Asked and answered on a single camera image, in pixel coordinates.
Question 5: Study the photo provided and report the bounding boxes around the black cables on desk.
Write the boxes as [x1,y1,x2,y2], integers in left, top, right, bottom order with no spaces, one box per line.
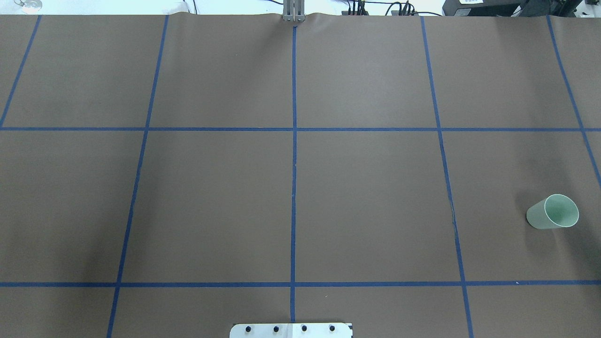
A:
[340,0,444,17]

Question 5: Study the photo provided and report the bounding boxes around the white camera mast base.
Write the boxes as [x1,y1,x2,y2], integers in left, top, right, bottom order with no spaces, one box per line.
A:
[229,323,354,338]

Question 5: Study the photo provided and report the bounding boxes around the black device box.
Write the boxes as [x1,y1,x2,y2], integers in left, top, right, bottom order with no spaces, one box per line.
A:
[442,0,601,18]

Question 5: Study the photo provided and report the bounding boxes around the aluminium frame post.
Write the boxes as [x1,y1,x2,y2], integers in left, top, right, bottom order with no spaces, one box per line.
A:
[282,0,306,22]

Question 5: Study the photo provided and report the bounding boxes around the green plastic cup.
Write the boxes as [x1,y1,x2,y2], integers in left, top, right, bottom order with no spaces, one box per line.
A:
[526,194,580,230]

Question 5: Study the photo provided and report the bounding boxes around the clear tape roll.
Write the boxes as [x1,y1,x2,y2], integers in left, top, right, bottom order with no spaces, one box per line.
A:
[14,0,43,14]

